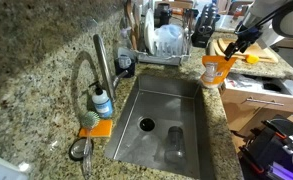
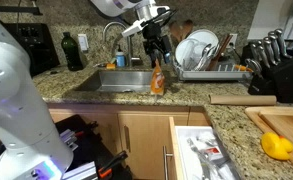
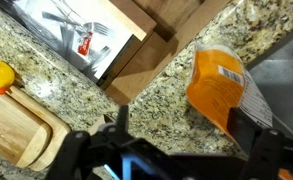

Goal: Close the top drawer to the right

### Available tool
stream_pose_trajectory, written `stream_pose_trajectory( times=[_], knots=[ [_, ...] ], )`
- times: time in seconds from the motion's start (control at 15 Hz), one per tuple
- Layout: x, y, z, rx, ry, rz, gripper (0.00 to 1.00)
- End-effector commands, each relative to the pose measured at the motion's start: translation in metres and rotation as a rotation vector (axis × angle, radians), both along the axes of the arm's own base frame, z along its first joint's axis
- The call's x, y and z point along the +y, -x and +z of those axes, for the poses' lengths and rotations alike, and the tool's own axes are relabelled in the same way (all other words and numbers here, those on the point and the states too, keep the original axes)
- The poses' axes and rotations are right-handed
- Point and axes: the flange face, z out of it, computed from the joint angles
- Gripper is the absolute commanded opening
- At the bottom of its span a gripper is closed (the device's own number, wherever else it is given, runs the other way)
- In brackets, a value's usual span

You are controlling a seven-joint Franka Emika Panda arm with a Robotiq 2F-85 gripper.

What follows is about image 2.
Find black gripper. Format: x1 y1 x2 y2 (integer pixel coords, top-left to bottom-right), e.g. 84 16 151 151
142 22 172 68

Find drawer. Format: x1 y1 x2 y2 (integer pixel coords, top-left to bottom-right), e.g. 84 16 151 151
167 117 240 180

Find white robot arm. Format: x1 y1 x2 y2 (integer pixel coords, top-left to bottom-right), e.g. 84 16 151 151
0 22 74 180

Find chrome kitchen faucet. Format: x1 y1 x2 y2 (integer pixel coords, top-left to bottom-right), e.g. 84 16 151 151
102 21 142 67

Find wooden spoons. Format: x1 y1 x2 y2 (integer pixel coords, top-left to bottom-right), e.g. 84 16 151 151
169 19 193 42

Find orange snack bag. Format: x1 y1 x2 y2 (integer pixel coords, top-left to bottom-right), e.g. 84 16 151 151
150 59 165 95

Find blue soap bottle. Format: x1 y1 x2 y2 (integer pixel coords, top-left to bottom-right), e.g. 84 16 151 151
115 47 126 67

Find white plate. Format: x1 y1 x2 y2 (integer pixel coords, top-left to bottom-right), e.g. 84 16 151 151
189 29 219 51

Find stainless steel sink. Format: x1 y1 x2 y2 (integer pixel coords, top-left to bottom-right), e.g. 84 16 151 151
76 70 152 93

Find orange sponge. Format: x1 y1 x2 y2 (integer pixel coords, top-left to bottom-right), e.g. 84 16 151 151
106 63 116 69

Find cardboard paper roll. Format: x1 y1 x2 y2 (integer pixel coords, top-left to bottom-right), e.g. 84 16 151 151
210 95 277 106

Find metal dish rack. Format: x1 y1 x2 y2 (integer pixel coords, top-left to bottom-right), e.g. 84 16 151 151
173 60 253 81

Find dark green glass bottle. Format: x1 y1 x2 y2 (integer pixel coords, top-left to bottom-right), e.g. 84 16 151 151
61 32 83 71

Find wooden cabinet door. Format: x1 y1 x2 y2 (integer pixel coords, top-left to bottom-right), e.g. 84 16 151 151
118 113 188 180

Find black tool cart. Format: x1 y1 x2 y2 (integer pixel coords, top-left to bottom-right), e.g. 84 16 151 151
56 115 133 180

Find black knife block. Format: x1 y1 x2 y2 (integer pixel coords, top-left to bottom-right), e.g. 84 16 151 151
244 28 293 103

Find black coffee machine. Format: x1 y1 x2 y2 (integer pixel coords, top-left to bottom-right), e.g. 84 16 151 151
4 23 60 76

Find wooden cutting board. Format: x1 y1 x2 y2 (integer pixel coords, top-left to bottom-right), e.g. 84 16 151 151
245 106 293 164

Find yellow rubber duck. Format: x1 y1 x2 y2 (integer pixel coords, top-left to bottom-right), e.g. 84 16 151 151
261 132 293 160

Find white wall outlet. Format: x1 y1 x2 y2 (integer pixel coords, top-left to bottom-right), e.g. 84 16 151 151
78 34 89 52

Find metal drawer handle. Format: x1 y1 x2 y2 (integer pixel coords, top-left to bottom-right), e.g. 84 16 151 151
163 146 173 180

